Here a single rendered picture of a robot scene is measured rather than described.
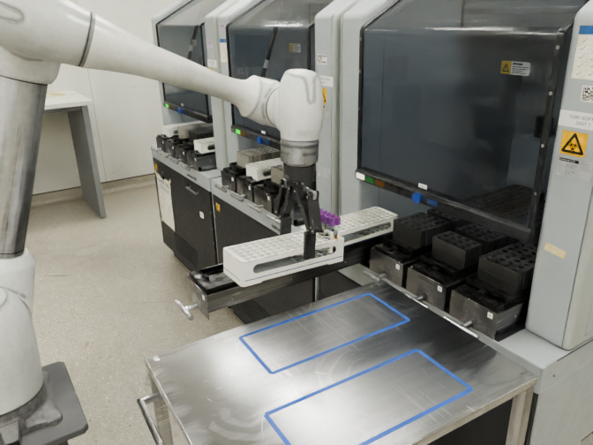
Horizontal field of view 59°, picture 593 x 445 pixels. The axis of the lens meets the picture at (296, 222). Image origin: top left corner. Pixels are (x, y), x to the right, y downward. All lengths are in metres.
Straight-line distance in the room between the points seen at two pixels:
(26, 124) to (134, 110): 3.71
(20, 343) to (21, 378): 0.07
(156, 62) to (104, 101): 3.75
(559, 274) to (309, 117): 0.64
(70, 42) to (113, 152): 3.89
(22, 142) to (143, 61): 0.31
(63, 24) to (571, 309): 1.14
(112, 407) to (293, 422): 1.49
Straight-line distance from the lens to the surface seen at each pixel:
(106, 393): 2.42
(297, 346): 1.10
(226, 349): 1.10
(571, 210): 1.22
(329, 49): 1.72
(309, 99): 1.18
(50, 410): 1.23
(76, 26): 1.03
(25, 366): 1.16
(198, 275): 1.40
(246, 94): 1.29
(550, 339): 1.35
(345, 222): 1.58
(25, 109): 1.20
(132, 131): 4.91
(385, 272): 1.53
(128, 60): 1.06
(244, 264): 1.19
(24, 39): 1.03
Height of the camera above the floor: 1.45
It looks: 22 degrees down
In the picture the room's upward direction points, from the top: 1 degrees counter-clockwise
